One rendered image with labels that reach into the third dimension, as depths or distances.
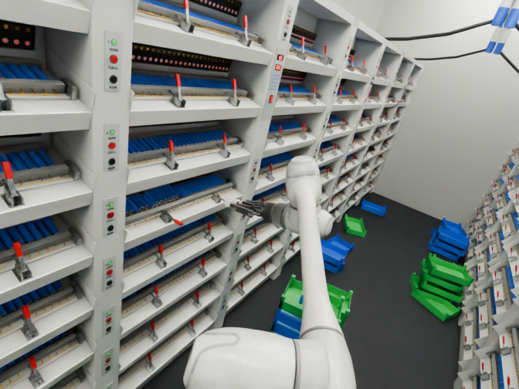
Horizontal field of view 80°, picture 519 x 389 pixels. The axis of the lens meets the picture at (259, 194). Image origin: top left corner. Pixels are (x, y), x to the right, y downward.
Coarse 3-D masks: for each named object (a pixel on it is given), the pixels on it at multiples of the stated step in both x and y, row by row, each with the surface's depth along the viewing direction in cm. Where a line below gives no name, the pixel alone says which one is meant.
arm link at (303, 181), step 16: (304, 160) 95; (288, 176) 98; (304, 176) 94; (288, 192) 96; (304, 192) 91; (320, 192) 95; (304, 208) 87; (304, 224) 85; (304, 240) 83; (320, 240) 84; (304, 256) 82; (320, 256) 82; (304, 272) 80; (320, 272) 79; (304, 288) 79; (320, 288) 77; (304, 304) 75; (320, 304) 72; (304, 320) 70; (320, 320) 67; (336, 320) 70
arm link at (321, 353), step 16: (304, 336) 66; (320, 336) 64; (336, 336) 64; (304, 352) 58; (320, 352) 59; (336, 352) 60; (304, 368) 55; (320, 368) 56; (336, 368) 57; (352, 368) 60; (304, 384) 54; (320, 384) 54; (336, 384) 55; (352, 384) 57
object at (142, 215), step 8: (224, 184) 138; (232, 184) 141; (200, 192) 126; (208, 192) 128; (216, 192) 133; (184, 200) 118; (192, 200) 122; (152, 208) 107; (160, 208) 109; (168, 208) 112; (128, 216) 100; (136, 216) 101; (144, 216) 104; (128, 224) 99
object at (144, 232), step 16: (208, 176) 142; (224, 176) 146; (224, 192) 138; (240, 192) 143; (144, 208) 109; (192, 208) 120; (208, 208) 124; (144, 224) 104; (160, 224) 107; (176, 224) 112; (128, 240) 96; (144, 240) 102
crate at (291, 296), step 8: (296, 280) 172; (288, 288) 172; (296, 288) 173; (288, 296) 166; (296, 296) 167; (280, 304) 156; (288, 304) 154; (296, 304) 162; (336, 304) 167; (288, 312) 156; (296, 312) 154; (336, 312) 163
